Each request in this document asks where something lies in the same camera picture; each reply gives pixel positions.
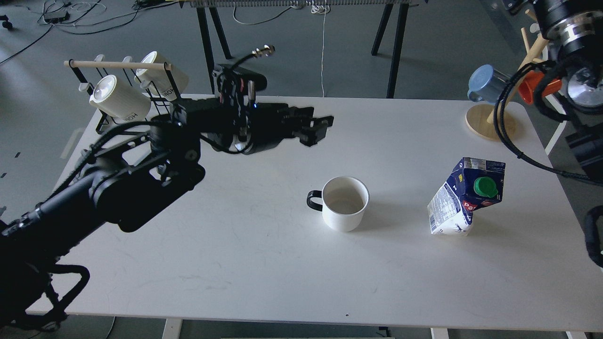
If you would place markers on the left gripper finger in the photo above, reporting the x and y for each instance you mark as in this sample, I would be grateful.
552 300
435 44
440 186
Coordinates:
299 115
309 131

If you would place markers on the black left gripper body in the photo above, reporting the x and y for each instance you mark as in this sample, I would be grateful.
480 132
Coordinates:
257 127

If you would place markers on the white mug black handle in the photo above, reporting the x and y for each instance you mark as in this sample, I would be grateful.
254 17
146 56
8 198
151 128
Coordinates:
342 202

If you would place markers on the blue white milk carton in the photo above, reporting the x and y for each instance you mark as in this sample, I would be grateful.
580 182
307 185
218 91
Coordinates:
473 184

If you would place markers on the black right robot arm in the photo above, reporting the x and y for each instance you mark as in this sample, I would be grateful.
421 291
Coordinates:
575 29

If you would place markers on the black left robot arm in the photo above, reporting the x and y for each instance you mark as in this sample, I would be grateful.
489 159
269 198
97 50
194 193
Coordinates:
129 175

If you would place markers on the white ribbed mug rear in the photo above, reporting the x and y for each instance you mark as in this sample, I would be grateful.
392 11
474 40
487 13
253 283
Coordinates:
161 85

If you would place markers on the white ribbed mug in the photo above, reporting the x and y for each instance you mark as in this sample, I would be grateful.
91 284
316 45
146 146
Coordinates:
161 85
120 100

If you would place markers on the white ribbed mug front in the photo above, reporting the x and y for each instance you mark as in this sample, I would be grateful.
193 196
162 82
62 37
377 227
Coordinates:
120 100

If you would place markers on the wooden mug tree stand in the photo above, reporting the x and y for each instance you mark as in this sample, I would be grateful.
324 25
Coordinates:
481 118

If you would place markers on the blue mug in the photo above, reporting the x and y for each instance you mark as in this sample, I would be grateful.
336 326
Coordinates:
486 84

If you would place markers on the orange mug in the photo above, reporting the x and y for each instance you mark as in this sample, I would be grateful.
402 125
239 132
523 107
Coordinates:
527 88

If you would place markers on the black wire mug rack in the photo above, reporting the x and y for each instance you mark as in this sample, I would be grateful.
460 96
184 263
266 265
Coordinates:
89 73

